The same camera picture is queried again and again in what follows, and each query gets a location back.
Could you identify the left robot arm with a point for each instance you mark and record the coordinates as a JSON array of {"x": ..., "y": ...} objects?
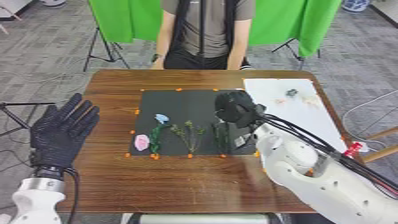
[{"x": 37, "y": 200}]

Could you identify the white flower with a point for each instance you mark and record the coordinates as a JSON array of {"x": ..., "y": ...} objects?
[{"x": 310, "y": 101}]

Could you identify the pale grey bar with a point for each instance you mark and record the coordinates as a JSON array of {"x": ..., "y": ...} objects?
[{"x": 202, "y": 219}]

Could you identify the black tripod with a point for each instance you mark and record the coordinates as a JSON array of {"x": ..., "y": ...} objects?
[{"x": 19, "y": 116}]

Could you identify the black cloth stand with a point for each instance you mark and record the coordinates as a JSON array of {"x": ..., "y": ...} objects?
[
  {"x": 110, "y": 50},
  {"x": 296, "y": 50}
]

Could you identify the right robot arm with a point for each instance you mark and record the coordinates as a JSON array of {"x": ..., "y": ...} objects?
[{"x": 321, "y": 186}]

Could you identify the blue flower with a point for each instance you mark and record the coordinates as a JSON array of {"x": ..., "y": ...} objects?
[{"x": 161, "y": 118}]

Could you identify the green sprig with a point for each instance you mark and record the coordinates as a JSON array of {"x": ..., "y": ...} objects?
[
  {"x": 189, "y": 136},
  {"x": 221, "y": 136}
]

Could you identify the dark mat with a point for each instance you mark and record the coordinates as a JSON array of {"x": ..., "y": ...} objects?
[{"x": 184, "y": 105}]

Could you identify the pale pink flower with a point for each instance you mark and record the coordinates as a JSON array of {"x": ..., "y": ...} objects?
[{"x": 280, "y": 101}]

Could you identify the blue and white vase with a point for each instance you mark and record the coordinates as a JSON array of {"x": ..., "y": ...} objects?
[{"x": 356, "y": 4}]

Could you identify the dark teal flower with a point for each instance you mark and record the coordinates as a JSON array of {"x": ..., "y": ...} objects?
[{"x": 293, "y": 93}]

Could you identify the wooden chair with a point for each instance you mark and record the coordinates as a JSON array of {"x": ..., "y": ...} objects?
[{"x": 383, "y": 153}]

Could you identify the person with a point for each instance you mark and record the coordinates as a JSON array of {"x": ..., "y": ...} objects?
[{"x": 205, "y": 30}]

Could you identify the white sheet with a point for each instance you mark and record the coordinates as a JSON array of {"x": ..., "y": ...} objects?
[{"x": 296, "y": 116}]

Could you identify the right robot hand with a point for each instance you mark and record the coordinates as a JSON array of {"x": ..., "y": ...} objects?
[{"x": 236, "y": 107}]

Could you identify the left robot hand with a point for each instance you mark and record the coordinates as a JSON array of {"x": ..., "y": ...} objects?
[{"x": 63, "y": 133}]

